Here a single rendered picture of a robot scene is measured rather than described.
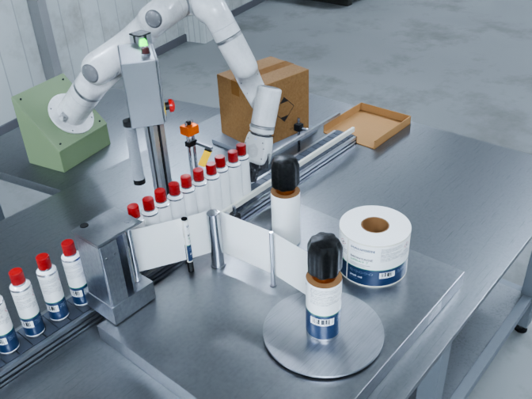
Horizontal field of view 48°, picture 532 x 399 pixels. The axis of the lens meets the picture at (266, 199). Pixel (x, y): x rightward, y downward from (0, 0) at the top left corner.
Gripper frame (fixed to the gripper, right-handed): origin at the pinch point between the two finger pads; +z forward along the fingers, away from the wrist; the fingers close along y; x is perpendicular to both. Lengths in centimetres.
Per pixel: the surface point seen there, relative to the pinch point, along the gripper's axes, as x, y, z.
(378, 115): 87, -3, -20
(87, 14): 161, -332, -26
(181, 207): -35.9, 2.7, 6.1
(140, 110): -52, -3, -23
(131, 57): -55, -6, -37
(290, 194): -20.4, 30.7, -5.9
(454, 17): 528, -163, -92
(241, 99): 23.7, -31.5, -20.3
